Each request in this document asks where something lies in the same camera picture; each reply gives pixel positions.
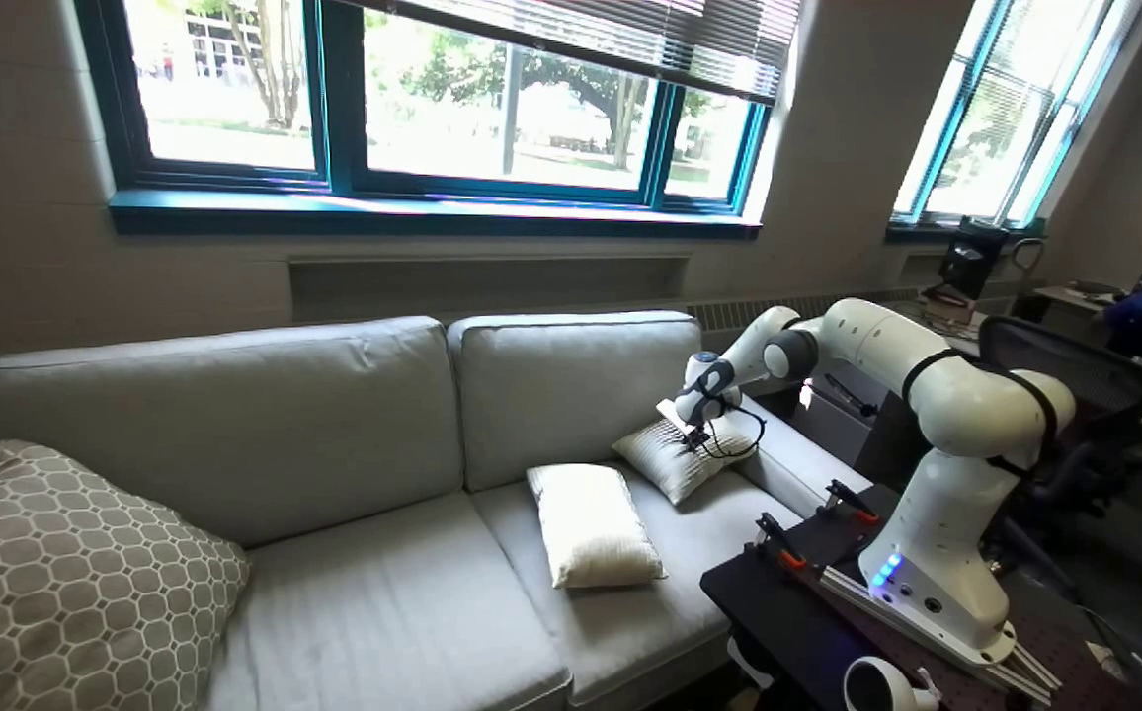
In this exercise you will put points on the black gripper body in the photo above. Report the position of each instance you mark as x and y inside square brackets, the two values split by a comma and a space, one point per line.
[709, 412]

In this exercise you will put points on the plain cream pillow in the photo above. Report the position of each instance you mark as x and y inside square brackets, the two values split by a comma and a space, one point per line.
[592, 521]
[674, 463]

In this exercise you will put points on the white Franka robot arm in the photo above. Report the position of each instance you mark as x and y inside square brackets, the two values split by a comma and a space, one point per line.
[949, 528]

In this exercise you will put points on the grey fabric sofa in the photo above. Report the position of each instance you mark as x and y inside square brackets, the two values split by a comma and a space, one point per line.
[332, 435]

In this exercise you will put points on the red black clamp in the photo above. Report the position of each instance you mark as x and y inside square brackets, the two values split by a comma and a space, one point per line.
[780, 545]
[850, 499]

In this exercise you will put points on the black drawer cabinet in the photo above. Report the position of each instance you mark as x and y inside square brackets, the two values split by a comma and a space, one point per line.
[858, 421]

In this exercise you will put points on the black robot table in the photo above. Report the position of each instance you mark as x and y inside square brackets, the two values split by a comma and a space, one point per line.
[780, 624]

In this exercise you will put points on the black monitor device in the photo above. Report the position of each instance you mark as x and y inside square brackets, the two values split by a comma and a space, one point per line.
[965, 269]

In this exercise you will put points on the white VR controller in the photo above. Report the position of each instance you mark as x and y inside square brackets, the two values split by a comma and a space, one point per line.
[869, 691]

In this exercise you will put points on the silver robot mounting plate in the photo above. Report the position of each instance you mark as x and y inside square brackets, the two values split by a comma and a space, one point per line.
[938, 634]

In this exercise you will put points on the dark window blinds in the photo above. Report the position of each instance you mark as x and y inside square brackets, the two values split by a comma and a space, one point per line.
[593, 39]

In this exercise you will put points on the black office chair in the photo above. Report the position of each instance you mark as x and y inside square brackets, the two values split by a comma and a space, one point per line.
[1104, 368]

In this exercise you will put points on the narrow teal framed window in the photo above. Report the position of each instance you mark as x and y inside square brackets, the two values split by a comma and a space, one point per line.
[979, 105]

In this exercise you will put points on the wide teal framed window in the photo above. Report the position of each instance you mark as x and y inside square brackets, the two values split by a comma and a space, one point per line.
[332, 142]

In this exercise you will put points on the beige lattice patterned pillow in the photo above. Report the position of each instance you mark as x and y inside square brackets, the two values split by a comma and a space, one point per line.
[70, 595]

